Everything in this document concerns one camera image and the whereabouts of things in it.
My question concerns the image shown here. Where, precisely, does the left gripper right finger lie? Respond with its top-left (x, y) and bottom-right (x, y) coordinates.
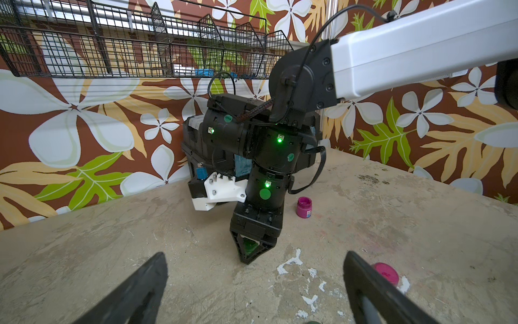
top-left (343, 251), bottom-right (438, 324)

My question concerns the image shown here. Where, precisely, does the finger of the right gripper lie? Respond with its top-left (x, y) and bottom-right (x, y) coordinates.
top-left (246, 238), bottom-right (277, 263)
top-left (231, 232), bottom-right (260, 265)

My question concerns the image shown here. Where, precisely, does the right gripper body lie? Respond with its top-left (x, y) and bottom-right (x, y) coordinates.
top-left (230, 202), bottom-right (283, 239)

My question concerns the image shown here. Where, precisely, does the magenta paint jar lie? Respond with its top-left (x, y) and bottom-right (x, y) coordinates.
top-left (296, 197), bottom-right (312, 219)

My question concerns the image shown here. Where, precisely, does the black toolbox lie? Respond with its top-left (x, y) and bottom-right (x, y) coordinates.
top-left (182, 115), bottom-right (210, 182)

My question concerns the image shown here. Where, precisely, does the blue object in basket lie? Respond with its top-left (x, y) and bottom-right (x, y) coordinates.
top-left (195, 68), bottom-right (214, 78)

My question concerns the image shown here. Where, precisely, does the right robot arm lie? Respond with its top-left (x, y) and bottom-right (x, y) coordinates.
top-left (182, 1), bottom-right (517, 264)

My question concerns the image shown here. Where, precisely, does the black wire basket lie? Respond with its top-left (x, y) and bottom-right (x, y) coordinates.
top-left (1, 1), bottom-right (292, 79)

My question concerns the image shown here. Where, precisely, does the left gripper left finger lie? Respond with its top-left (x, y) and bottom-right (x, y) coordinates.
top-left (74, 252), bottom-right (168, 323)

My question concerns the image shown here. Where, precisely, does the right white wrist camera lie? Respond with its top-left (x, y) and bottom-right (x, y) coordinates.
top-left (188, 172), bottom-right (248, 211)

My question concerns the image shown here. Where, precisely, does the magenta jar lid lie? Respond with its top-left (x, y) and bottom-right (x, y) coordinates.
top-left (372, 263), bottom-right (399, 286)

